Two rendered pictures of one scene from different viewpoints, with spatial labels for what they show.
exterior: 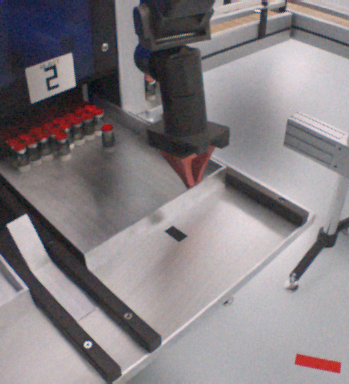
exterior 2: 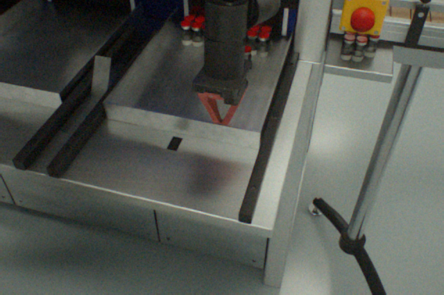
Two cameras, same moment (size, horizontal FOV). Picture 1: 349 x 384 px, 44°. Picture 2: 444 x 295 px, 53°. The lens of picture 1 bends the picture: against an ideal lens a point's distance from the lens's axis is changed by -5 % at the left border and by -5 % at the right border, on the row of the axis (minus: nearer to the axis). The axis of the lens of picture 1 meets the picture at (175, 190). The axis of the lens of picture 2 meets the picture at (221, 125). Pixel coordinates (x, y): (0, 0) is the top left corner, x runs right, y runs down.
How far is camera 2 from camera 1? 0.54 m
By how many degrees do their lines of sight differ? 45
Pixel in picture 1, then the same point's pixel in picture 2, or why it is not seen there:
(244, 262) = (166, 195)
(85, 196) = (180, 82)
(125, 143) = (261, 73)
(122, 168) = not seen: hidden behind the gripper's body
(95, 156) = not seen: hidden behind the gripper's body
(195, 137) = (206, 78)
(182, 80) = (207, 23)
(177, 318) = (87, 178)
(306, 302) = not seen: outside the picture
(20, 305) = (52, 100)
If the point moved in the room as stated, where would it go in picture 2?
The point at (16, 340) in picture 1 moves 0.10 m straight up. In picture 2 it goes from (32, 114) to (14, 65)
